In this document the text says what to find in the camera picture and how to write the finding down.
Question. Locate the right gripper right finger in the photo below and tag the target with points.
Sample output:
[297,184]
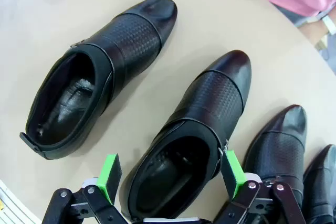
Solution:
[236,176]

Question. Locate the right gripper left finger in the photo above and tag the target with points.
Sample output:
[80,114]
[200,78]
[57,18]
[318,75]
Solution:
[107,179]

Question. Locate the black leather dress shoe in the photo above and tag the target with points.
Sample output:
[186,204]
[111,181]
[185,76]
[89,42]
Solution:
[215,98]
[131,37]
[283,142]
[323,182]

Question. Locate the person's left hand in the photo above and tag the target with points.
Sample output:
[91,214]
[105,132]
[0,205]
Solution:
[313,32]

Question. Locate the white ribbed panel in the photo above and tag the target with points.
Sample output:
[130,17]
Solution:
[13,208]

